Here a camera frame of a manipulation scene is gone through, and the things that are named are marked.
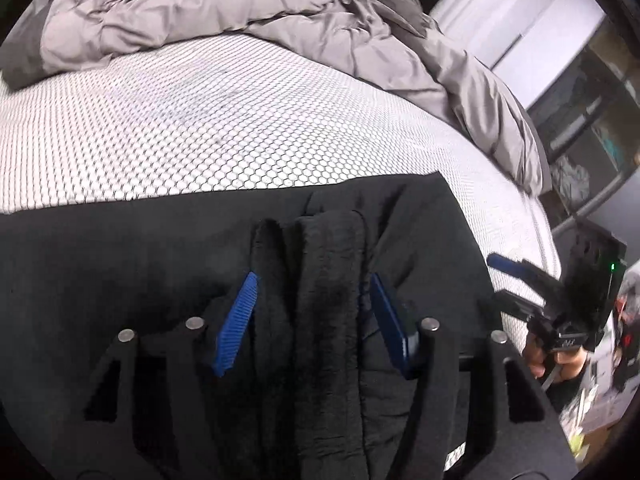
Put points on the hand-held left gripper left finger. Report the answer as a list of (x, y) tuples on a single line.
[(235, 326)]

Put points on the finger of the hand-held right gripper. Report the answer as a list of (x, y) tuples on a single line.
[(515, 307), (510, 264)]

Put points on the dark shelving unit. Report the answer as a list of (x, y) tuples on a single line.
[(590, 110)]

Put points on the grey comforter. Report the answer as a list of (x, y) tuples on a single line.
[(200, 5)]

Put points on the grey cloth bundle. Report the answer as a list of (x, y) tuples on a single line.
[(570, 180)]

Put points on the white curtain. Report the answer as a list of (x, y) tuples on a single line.
[(525, 25)]

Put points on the red and black object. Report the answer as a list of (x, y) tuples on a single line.
[(627, 345)]

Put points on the white mesh-pattern mattress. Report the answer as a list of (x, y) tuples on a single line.
[(200, 135)]

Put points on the person's right forearm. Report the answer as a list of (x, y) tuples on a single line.
[(565, 392)]

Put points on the person's right hand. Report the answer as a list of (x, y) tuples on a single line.
[(536, 360)]

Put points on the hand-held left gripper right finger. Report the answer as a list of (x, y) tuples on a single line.
[(391, 326)]

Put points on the black pants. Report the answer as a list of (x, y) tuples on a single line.
[(125, 260)]

